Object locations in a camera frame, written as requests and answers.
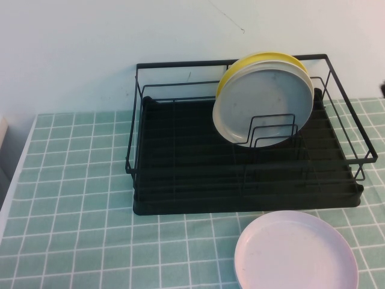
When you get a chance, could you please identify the grey blue plate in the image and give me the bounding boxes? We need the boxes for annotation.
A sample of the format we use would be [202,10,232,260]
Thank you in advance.
[214,68,313,149]

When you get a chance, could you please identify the cream white plate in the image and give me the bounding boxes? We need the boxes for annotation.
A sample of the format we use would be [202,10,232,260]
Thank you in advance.
[211,60,315,143]

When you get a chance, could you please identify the yellow plate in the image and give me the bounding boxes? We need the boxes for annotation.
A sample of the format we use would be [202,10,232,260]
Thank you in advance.
[215,52,309,101]

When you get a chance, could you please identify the pink plate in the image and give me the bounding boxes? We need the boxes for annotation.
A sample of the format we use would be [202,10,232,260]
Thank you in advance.
[233,210,360,289]

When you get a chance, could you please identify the black plastic drip tray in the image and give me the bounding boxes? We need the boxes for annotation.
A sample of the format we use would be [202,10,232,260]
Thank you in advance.
[132,87,365,216]

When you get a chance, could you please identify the green checked tablecloth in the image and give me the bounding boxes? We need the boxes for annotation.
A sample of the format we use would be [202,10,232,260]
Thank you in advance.
[0,97,385,289]

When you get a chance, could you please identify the black wire dish rack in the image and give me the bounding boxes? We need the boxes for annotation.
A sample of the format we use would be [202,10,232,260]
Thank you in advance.
[125,54,378,190]

